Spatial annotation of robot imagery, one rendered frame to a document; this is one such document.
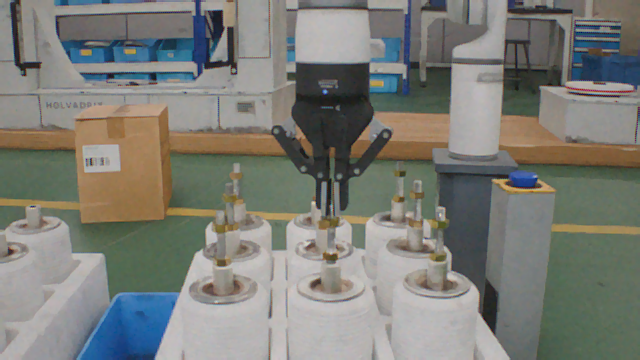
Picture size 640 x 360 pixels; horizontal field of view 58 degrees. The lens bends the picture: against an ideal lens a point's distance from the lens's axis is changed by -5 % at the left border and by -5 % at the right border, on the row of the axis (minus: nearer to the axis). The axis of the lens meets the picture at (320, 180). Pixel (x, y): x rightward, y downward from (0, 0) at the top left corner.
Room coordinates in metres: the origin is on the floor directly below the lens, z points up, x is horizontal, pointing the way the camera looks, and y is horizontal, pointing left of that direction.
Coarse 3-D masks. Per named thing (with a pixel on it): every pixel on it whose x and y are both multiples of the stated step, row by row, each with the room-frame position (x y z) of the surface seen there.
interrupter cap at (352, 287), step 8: (320, 272) 0.65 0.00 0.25; (304, 280) 0.63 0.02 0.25; (312, 280) 0.63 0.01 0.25; (320, 280) 0.63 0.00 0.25; (344, 280) 0.63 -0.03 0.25; (352, 280) 0.63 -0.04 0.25; (360, 280) 0.63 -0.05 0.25; (304, 288) 0.61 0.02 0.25; (312, 288) 0.61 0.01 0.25; (320, 288) 0.62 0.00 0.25; (344, 288) 0.62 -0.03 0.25; (352, 288) 0.61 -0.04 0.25; (360, 288) 0.61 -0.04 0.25; (304, 296) 0.59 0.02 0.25; (312, 296) 0.59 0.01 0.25; (320, 296) 0.59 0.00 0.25; (328, 296) 0.59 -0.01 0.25; (336, 296) 0.59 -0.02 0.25; (344, 296) 0.59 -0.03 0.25; (352, 296) 0.59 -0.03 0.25
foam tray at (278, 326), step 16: (272, 256) 0.90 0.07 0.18; (192, 272) 0.83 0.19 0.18; (272, 288) 0.78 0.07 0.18; (176, 304) 0.72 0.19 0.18; (272, 304) 0.78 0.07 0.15; (176, 320) 0.68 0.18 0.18; (272, 320) 0.68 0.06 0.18; (384, 320) 0.68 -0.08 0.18; (480, 320) 0.67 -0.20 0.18; (176, 336) 0.63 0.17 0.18; (272, 336) 0.64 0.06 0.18; (288, 336) 0.66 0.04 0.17; (384, 336) 0.64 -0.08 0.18; (480, 336) 0.63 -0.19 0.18; (160, 352) 0.60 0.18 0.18; (176, 352) 0.60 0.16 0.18; (272, 352) 0.60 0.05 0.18; (288, 352) 0.66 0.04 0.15; (384, 352) 0.60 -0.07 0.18; (480, 352) 0.60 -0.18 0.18; (496, 352) 0.60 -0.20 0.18
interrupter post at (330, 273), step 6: (324, 264) 0.61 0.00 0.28; (330, 264) 0.61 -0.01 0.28; (336, 264) 0.61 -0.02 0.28; (324, 270) 0.61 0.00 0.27; (330, 270) 0.61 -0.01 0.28; (336, 270) 0.61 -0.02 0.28; (324, 276) 0.61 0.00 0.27; (330, 276) 0.61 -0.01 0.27; (336, 276) 0.61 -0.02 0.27; (324, 282) 0.61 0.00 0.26; (330, 282) 0.61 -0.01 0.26; (336, 282) 0.61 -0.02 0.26; (324, 288) 0.61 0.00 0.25; (330, 288) 0.61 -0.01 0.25; (336, 288) 0.61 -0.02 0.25
